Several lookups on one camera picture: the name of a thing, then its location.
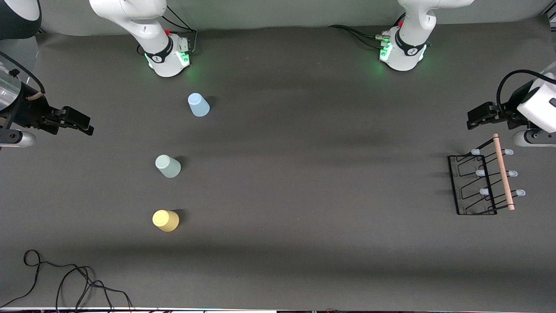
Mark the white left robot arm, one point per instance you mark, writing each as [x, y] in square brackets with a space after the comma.
[404, 56]

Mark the light blue plastic cup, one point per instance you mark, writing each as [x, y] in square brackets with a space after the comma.
[199, 106]

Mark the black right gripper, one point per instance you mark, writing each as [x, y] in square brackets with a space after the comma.
[30, 109]

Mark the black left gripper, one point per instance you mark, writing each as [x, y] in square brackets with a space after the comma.
[511, 112]

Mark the pale green plastic cup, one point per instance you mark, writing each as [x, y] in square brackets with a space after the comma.
[168, 166]

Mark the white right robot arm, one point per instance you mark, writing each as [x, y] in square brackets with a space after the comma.
[160, 56]

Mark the yellow plastic cup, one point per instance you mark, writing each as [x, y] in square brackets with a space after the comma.
[165, 221]

